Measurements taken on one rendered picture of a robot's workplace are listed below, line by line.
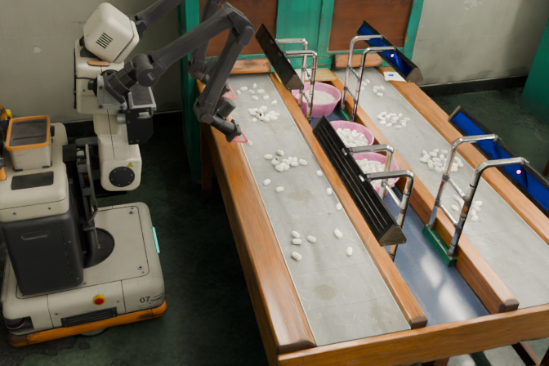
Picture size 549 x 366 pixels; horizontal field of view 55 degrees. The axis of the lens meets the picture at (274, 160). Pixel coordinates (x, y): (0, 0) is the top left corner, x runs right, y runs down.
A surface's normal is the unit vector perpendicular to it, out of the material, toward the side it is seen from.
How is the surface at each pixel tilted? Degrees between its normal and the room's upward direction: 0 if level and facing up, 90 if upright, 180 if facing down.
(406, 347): 90
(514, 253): 0
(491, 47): 90
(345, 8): 90
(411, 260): 0
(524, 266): 0
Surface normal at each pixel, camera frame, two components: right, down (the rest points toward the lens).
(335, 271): 0.06, -0.83
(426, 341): 0.25, 0.55
